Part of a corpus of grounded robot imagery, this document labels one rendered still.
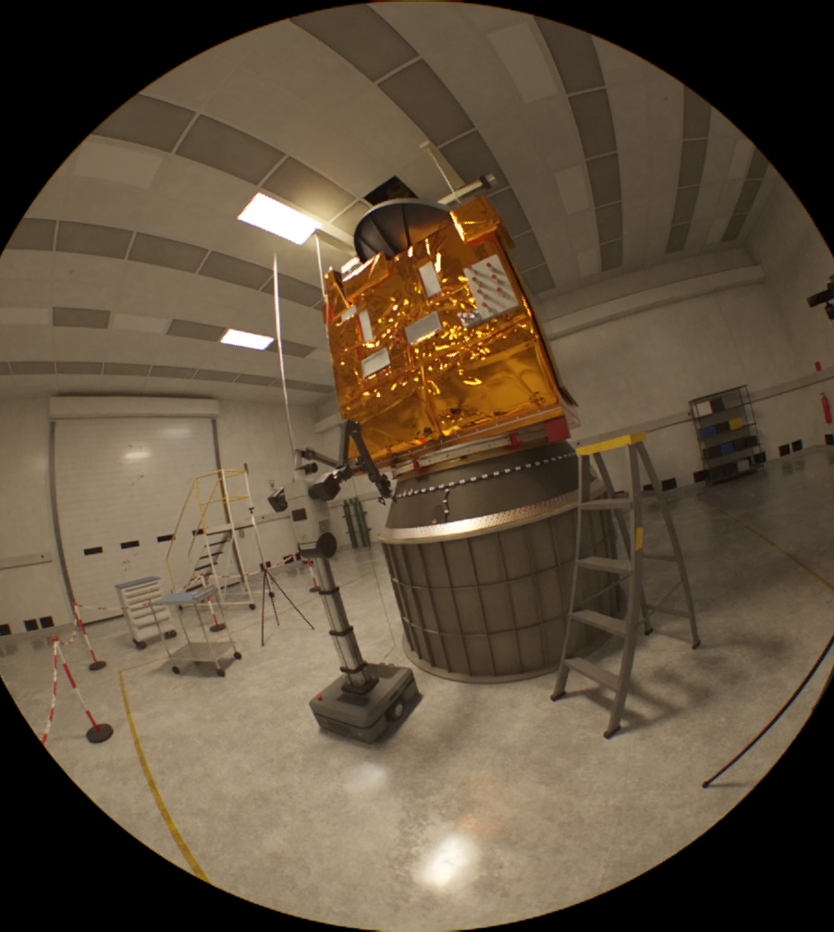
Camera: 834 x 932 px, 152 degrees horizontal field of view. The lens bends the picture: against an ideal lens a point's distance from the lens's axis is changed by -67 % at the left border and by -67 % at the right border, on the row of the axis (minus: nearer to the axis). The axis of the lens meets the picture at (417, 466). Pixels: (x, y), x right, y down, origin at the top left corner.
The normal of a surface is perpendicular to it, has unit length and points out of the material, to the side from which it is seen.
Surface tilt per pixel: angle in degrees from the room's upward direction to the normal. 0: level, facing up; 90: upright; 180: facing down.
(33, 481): 90
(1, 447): 90
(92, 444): 90
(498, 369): 89
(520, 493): 62
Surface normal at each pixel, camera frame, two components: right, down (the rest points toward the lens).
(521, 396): -0.55, 0.08
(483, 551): -0.33, 0.01
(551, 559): 0.09, -0.09
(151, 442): 0.81, -0.22
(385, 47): 0.22, 0.97
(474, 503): -0.39, -0.45
